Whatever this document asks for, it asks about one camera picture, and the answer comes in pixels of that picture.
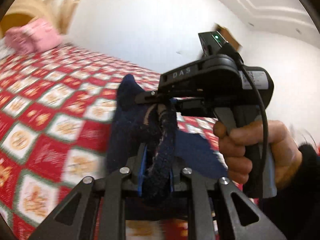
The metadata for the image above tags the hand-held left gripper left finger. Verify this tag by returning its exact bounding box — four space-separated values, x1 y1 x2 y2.
27 142 148 240

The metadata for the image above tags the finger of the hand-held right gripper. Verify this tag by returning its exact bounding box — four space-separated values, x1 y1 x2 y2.
135 91 177 110

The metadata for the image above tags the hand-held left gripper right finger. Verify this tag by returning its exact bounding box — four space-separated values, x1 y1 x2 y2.
169 155 288 240

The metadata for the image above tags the navy patterned knit sweater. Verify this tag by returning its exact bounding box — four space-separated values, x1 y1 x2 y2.
106 74 228 208

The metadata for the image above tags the person's right forearm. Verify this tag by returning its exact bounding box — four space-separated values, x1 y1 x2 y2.
260 142 320 240

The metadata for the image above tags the person's right hand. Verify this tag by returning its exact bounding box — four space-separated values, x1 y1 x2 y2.
214 120 303 190

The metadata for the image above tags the brown wooden door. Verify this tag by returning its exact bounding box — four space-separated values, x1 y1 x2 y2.
215 24 244 52

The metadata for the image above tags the red checkered printed bedspread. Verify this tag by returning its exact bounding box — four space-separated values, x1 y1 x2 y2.
0 42 250 240

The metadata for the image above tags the cream patterned curtain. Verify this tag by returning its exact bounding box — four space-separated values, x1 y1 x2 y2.
20 0 80 33

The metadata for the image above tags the folded pink blanket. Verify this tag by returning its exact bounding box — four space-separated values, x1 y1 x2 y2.
5 20 63 55

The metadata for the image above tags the cream and brown headboard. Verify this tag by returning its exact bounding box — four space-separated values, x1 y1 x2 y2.
0 12 35 38

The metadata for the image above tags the black cable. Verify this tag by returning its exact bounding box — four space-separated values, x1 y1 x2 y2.
224 42 269 163

